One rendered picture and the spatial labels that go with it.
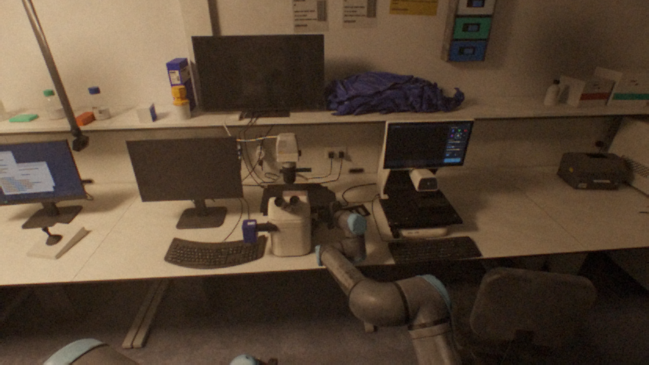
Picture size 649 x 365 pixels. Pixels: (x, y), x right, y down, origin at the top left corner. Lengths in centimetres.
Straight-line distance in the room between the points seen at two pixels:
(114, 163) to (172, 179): 79
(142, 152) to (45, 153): 54
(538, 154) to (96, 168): 312
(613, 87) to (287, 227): 222
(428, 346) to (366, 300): 19
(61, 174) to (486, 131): 260
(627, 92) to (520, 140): 66
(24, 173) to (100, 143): 45
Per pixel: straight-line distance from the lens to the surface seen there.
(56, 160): 216
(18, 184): 232
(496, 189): 240
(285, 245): 159
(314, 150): 218
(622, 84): 276
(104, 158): 254
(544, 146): 281
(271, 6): 210
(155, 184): 186
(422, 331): 99
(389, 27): 217
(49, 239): 215
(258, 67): 189
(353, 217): 145
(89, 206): 244
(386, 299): 95
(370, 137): 219
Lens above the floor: 189
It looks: 28 degrees down
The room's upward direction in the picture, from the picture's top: straight up
